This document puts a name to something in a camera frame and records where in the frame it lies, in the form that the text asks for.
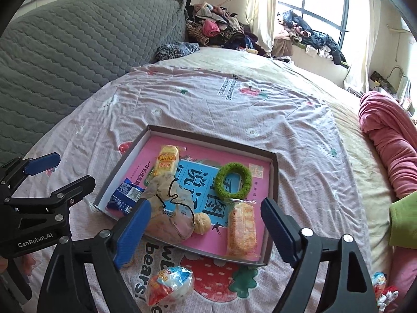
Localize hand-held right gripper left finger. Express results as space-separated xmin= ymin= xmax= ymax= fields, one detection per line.
xmin=36 ymin=199 xmax=152 ymax=313

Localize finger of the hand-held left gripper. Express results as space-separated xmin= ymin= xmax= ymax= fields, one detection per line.
xmin=0 ymin=153 xmax=61 ymax=190
xmin=7 ymin=175 xmax=96 ymax=229

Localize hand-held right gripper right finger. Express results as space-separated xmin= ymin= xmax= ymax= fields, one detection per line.
xmin=261 ymin=197 xmax=388 ymax=313

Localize blue snack packet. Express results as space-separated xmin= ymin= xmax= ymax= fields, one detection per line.
xmin=106 ymin=178 xmax=145 ymax=216

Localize orange snack packet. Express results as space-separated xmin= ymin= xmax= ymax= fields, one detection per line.
xmin=225 ymin=201 xmax=263 ymax=261

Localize walnut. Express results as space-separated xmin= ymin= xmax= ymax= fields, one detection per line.
xmin=193 ymin=213 xmax=212 ymax=235

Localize shallow box with pink bottom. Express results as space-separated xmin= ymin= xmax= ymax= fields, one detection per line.
xmin=92 ymin=124 xmax=280 ymax=267

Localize yellow snack packet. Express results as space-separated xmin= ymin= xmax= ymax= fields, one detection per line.
xmin=152 ymin=145 xmax=181 ymax=178

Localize green fuzzy hair scrunchie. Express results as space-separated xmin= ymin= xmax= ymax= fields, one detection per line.
xmin=215 ymin=162 xmax=252 ymax=199

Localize egg-shaped red white packet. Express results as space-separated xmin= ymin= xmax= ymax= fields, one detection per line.
xmin=145 ymin=266 xmax=195 ymax=306

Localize small red white packet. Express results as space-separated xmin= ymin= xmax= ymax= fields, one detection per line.
xmin=371 ymin=271 xmax=388 ymax=300
xmin=378 ymin=285 xmax=400 ymax=310

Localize grey quilted sofa cover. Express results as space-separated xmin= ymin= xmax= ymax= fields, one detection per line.
xmin=0 ymin=0 xmax=189 ymax=167

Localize green cloth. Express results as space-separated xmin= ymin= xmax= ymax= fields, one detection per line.
xmin=388 ymin=191 xmax=417 ymax=258

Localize pink floral printed bedsheet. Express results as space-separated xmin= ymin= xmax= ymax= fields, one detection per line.
xmin=13 ymin=62 xmax=375 ymax=313

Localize pink blanket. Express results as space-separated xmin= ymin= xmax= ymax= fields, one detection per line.
xmin=358 ymin=91 xmax=417 ymax=304

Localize dark patterned cloth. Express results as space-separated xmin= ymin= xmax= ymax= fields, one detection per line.
xmin=156 ymin=42 xmax=200 ymax=62

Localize power strip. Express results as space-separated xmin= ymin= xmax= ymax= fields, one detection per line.
xmin=371 ymin=71 xmax=396 ymax=93

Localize clothes on windowsill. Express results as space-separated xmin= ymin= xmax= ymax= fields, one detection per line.
xmin=272 ymin=9 xmax=351 ymax=66

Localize white curtain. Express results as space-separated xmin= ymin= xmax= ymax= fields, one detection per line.
xmin=344 ymin=0 xmax=382 ymax=93
xmin=245 ymin=0 xmax=277 ymax=51

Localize pile of clothes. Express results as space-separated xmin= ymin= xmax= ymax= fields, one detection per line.
xmin=181 ymin=0 xmax=271 ymax=57

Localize window with dark frame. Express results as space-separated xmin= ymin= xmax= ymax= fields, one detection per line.
xmin=277 ymin=0 xmax=372 ymax=62

